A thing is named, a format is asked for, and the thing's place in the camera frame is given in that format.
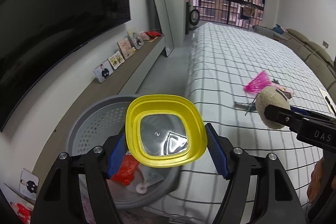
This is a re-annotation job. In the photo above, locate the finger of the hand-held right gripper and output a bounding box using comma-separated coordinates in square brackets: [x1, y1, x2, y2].
[264, 105, 311, 132]
[290, 106, 336, 122]

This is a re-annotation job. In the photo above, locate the purple patterned rug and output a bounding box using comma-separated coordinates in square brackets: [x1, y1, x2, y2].
[79, 177, 91, 224]

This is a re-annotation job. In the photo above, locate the person's right hand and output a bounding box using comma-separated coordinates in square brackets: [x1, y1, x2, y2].
[308, 157, 326, 203]

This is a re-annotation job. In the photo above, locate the white cable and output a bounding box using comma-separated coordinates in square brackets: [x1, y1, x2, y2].
[307, 47, 324, 62]

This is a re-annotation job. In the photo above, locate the black curved television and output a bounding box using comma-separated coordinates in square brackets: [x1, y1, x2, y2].
[0, 0, 131, 132]

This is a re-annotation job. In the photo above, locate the beige round sponge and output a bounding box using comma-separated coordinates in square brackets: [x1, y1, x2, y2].
[255, 86, 291, 130]

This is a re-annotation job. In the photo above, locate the yellow plastic lid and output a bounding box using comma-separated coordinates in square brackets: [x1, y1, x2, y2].
[125, 94, 208, 168]

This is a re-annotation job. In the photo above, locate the red cloth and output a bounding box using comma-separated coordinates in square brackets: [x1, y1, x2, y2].
[145, 31, 161, 42]

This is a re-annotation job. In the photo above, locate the grey perforated basket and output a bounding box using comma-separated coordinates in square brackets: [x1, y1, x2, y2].
[64, 95, 181, 210]

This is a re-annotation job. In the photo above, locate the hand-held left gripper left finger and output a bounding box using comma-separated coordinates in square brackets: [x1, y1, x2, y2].
[31, 132, 126, 224]

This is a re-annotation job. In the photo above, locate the child photo frame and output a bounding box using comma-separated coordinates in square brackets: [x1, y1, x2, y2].
[127, 28, 144, 50]

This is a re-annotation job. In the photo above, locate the photo frame with red clothing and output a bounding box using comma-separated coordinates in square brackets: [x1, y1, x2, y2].
[1, 183, 32, 224]

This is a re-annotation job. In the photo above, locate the black pen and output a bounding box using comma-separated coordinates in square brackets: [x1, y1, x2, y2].
[325, 96, 336, 115]

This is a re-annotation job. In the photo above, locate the round black fan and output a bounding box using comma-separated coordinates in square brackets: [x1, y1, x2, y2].
[189, 9, 200, 28]

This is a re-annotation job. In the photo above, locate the small photo frame with suit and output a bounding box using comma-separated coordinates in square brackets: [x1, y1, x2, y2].
[20, 168, 39, 199]

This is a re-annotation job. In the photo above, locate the pink plastic mesh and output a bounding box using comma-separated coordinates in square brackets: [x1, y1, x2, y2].
[243, 70, 272, 94]

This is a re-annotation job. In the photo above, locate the red plastic bag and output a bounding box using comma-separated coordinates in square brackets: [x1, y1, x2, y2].
[112, 154, 141, 186]

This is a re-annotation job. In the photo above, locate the low wooden top cabinet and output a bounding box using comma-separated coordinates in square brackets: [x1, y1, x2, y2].
[31, 34, 166, 188]

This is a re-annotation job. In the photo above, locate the olive padded headboard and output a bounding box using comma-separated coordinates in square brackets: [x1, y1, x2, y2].
[285, 28, 336, 93]

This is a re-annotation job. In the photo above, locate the cartoon picture frame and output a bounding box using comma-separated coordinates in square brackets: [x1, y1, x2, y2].
[108, 51, 124, 69]

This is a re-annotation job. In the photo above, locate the photo frame with dark suit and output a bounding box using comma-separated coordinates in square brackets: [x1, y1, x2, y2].
[94, 60, 114, 83]

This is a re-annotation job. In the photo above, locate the dark tall stand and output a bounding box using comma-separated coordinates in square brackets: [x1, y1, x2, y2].
[185, 1, 191, 34]

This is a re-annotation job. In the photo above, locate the beige drawing picture frame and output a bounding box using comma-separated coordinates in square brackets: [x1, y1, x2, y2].
[117, 38, 134, 60]

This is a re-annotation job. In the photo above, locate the standing mirror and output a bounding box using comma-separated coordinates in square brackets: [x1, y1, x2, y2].
[143, 0, 174, 57]

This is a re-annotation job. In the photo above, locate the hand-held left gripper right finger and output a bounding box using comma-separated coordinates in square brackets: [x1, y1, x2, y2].
[205, 123, 306, 224]

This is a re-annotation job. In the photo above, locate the checkered pillow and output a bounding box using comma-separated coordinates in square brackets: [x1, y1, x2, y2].
[253, 25, 289, 42]

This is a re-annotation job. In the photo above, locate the bed with checked sheet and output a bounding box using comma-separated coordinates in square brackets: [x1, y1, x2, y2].
[155, 22, 336, 224]

